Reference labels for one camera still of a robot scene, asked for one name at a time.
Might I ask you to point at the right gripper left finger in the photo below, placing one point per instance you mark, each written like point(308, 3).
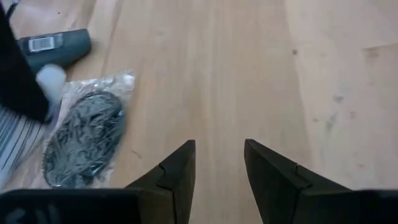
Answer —
point(174, 193)

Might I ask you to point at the small white toothpaste tube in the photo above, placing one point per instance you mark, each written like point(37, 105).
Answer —
point(51, 82)

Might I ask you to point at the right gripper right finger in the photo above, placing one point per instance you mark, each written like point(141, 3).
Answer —
point(286, 196)

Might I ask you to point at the black loofah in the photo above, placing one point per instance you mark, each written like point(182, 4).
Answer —
point(84, 137)

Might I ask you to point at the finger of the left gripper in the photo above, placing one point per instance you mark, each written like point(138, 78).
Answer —
point(18, 77)

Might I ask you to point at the gray deodorant bottle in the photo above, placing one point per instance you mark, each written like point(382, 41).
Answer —
point(65, 46)

